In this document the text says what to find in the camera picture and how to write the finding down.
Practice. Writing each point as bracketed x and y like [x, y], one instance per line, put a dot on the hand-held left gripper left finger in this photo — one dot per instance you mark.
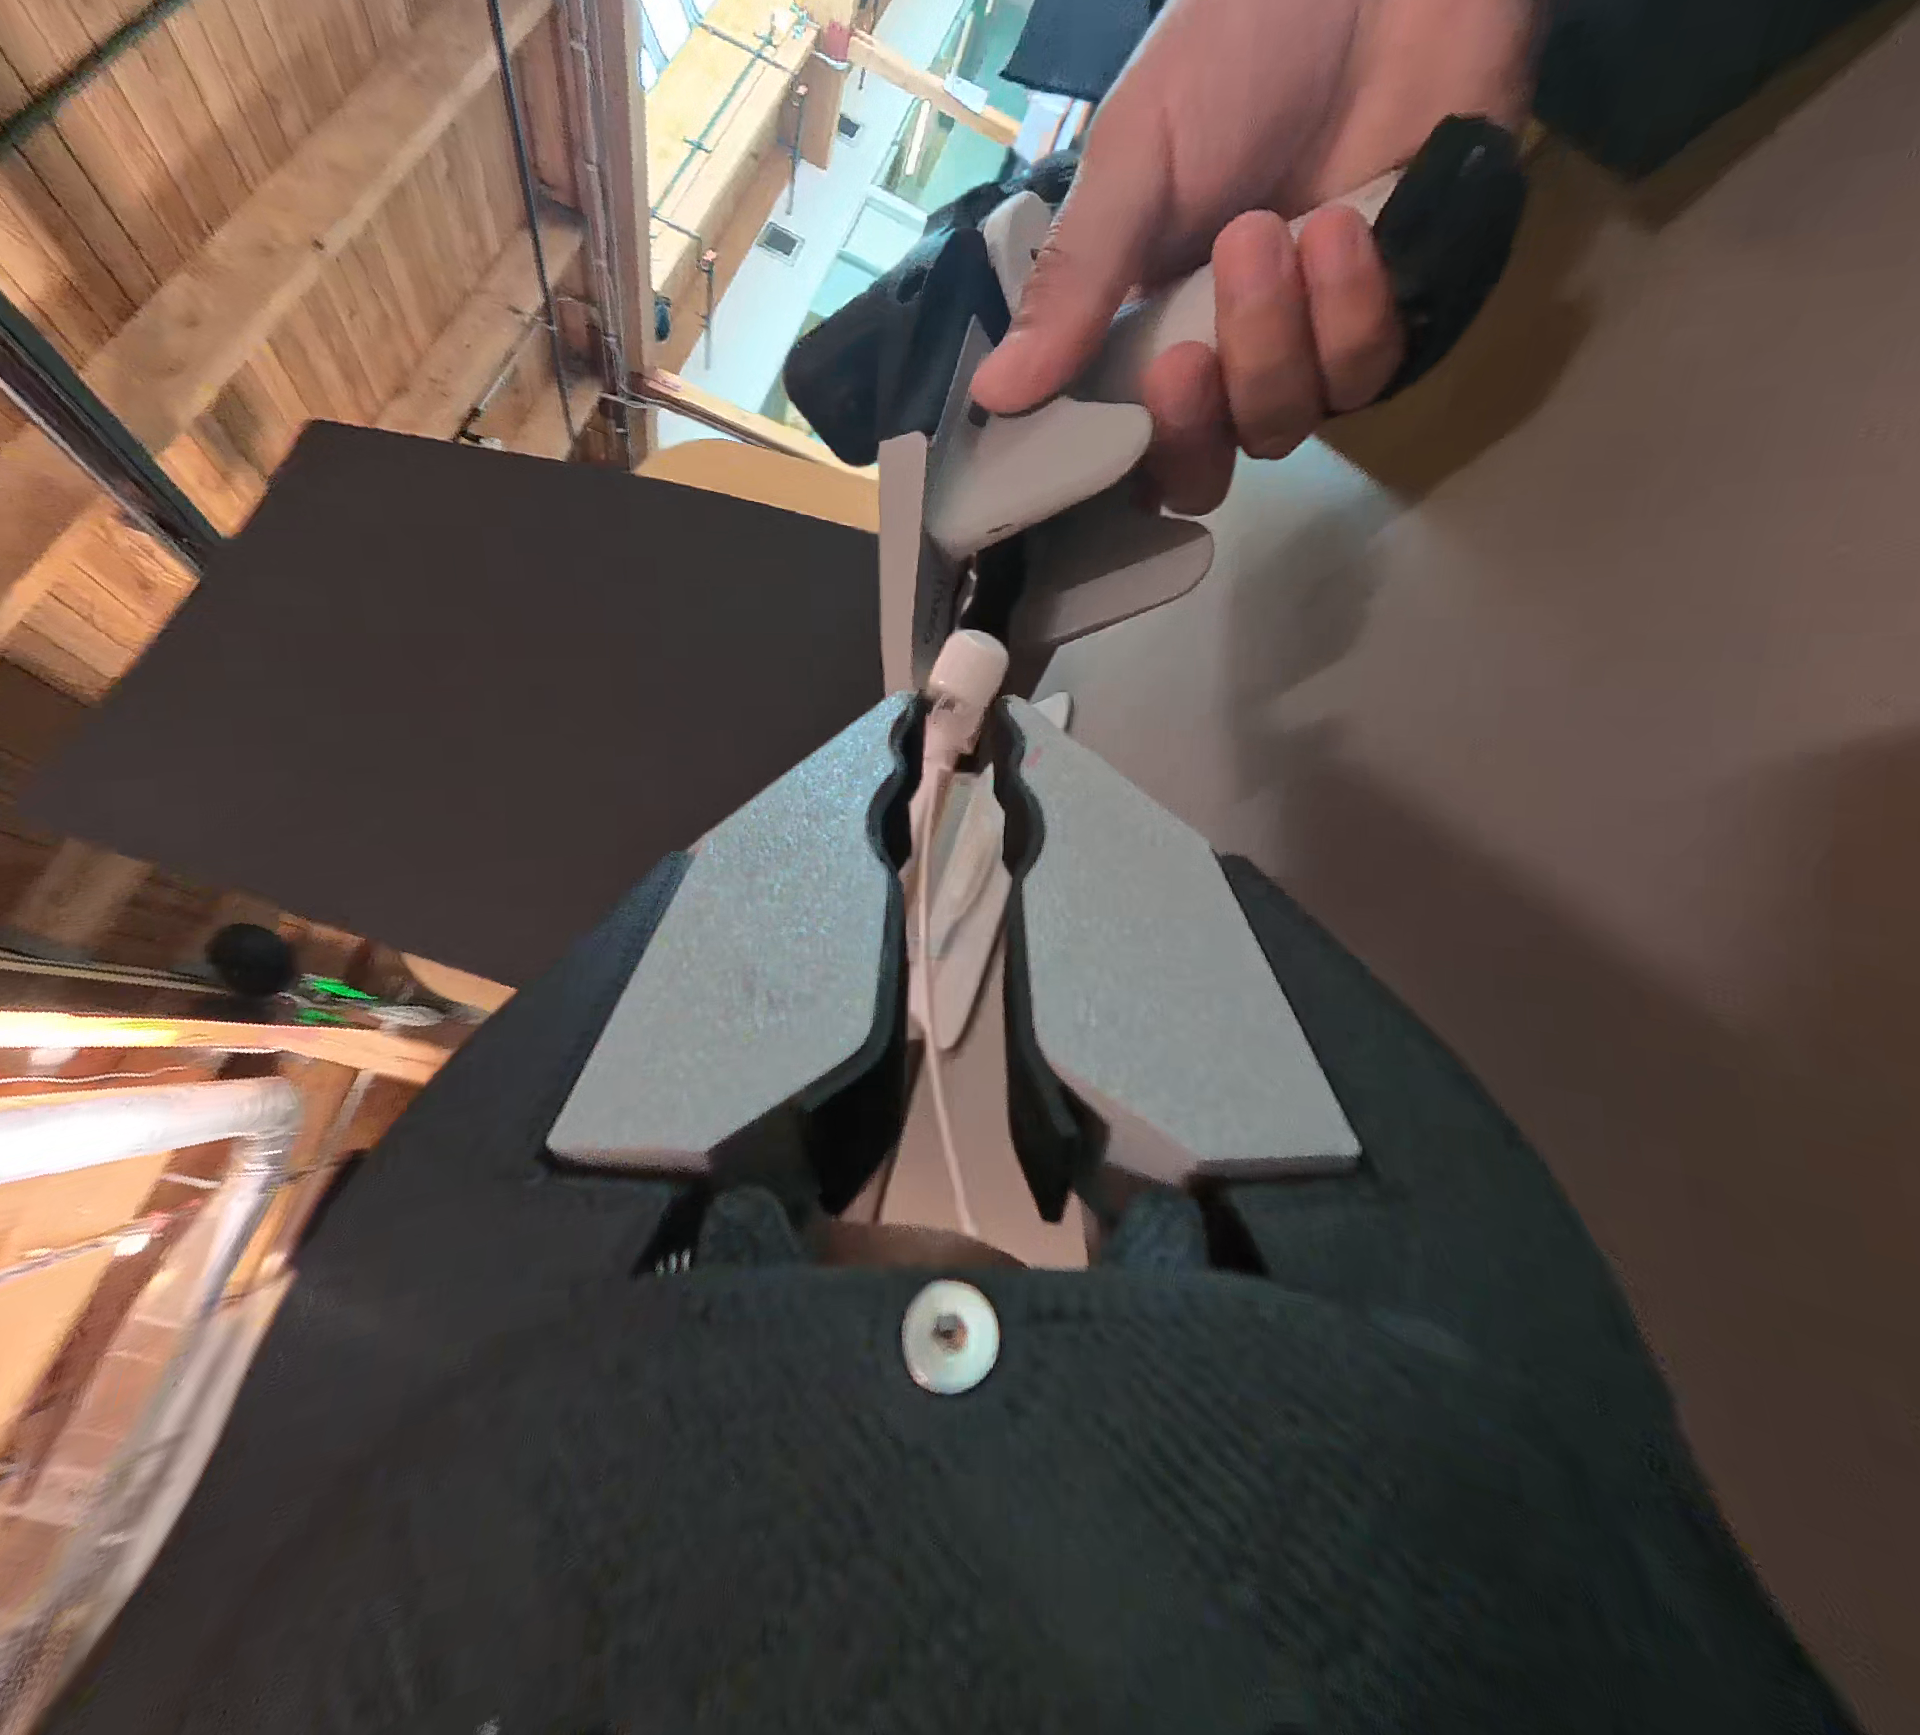
[734, 1000]

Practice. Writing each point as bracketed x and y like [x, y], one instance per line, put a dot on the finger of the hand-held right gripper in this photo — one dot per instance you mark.
[1111, 566]
[915, 566]

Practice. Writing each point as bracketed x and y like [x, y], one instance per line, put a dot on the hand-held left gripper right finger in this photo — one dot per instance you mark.
[1170, 1000]

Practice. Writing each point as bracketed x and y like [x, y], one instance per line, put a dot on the person's right hand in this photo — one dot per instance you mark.
[1291, 54]

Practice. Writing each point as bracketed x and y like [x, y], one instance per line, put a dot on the white board stand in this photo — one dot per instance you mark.
[972, 896]

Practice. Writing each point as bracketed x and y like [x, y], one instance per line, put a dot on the black hanging panel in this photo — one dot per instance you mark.
[1081, 32]

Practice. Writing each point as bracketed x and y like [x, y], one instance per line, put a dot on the black board with wooden frame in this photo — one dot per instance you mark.
[450, 686]

